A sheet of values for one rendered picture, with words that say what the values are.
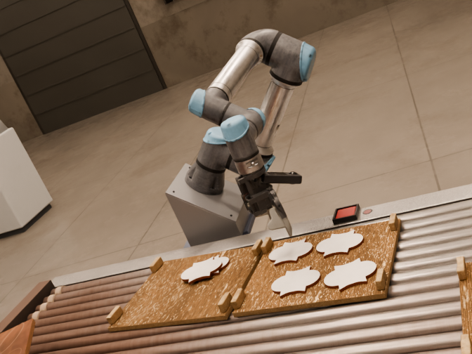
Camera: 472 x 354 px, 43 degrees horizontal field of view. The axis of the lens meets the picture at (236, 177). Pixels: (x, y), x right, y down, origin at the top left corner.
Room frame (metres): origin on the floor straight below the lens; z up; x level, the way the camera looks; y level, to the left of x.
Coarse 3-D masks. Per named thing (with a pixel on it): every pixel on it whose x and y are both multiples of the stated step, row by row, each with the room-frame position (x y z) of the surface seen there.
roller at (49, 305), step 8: (440, 224) 1.42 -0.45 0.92; (448, 224) 1.41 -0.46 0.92; (456, 224) 1.40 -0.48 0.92; (464, 224) 1.39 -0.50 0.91; (400, 232) 1.47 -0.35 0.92; (408, 232) 1.45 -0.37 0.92; (416, 232) 1.44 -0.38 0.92; (424, 232) 1.43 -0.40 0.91; (432, 232) 1.42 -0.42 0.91; (440, 232) 1.41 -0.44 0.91; (400, 240) 1.45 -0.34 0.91; (128, 288) 1.86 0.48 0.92; (136, 288) 1.84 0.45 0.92; (80, 296) 1.96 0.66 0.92; (88, 296) 1.93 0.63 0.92; (96, 296) 1.91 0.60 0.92; (104, 296) 1.89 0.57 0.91; (112, 296) 1.87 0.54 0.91; (48, 304) 2.01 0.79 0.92; (56, 304) 1.98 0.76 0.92; (64, 304) 1.96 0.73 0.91; (72, 304) 1.95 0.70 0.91
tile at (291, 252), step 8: (304, 240) 1.61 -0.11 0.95; (280, 248) 1.62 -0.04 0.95; (288, 248) 1.60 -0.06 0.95; (296, 248) 1.58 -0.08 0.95; (304, 248) 1.56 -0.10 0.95; (312, 248) 1.55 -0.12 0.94; (272, 256) 1.60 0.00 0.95; (280, 256) 1.57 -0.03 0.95; (288, 256) 1.55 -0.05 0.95; (296, 256) 1.53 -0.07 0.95; (304, 256) 1.53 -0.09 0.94; (280, 264) 1.55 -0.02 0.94
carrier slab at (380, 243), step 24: (288, 240) 1.67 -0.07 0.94; (312, 240) 1.61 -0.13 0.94; (384, 240) 1.44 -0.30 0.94; (264, 264) 1.59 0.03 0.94; (288, 264) 1.53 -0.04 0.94; (312, 264) 1.47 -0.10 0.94; (336, 264) 1.42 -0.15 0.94; (384, 264) 1.33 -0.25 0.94; (264, 288) 1.46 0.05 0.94; (312, 288) 1.36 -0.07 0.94; (360, 288) 1.27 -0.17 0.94; (240, 312) 1.39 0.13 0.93; (264, 312) 1.36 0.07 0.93
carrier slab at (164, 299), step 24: (168, 264) 1.87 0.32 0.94; (192, 264) 1.79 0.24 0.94; (240, 264) 1.65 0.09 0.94; (144, 288) 1.77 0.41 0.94; (168, 288) 1.70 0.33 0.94; (192, 288) 1.63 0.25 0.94; (216, 288) 1.57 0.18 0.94; (240, 288) 1.51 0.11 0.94; (144, 312) 1.61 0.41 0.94; (168, 312) 1.55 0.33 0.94; (192, 312) 1.50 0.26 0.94; (216, 312) 1.44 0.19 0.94
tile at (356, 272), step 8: (352, 264) 1.37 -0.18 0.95; (360, 264) 1.36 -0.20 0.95; (368, 264) 1.34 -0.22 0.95; (336, 272) 1.37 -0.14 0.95; (344, 272) 1.35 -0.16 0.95; (352, 272) 1.34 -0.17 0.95; (360, 272) 1.32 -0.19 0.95; (368, 272) 1.31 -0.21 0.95; (328, 280) 1.35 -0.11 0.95; (336, 280) 1.33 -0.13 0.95; (344, 280) 1.32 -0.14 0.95; (352, 280) 1.30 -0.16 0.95; (360, 280) 1.29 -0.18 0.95; (336, 288) 1.31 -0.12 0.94; (344, 288) 1.29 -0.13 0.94
